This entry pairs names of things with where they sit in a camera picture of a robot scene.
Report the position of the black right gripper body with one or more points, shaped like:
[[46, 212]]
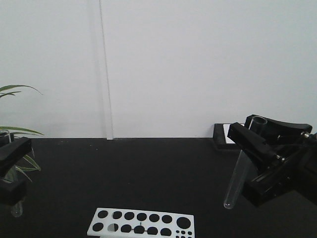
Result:
[[297, 172]]

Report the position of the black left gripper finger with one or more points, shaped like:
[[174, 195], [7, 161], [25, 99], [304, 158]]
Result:
[[12, 153], [11, 192]]

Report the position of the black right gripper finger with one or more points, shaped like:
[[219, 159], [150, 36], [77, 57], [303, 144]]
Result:
[[277, 133], [261, 154]]

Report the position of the thin clear test tube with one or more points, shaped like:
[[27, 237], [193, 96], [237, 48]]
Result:
[[16, 208]]

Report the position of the wide clear test tube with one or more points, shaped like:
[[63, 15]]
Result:
[[242, 167]]

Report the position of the green spider plant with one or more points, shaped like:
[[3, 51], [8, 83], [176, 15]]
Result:
[[17, 133]]

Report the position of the white test tube rack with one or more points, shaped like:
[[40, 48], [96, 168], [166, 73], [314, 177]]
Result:
[[129, 223]]

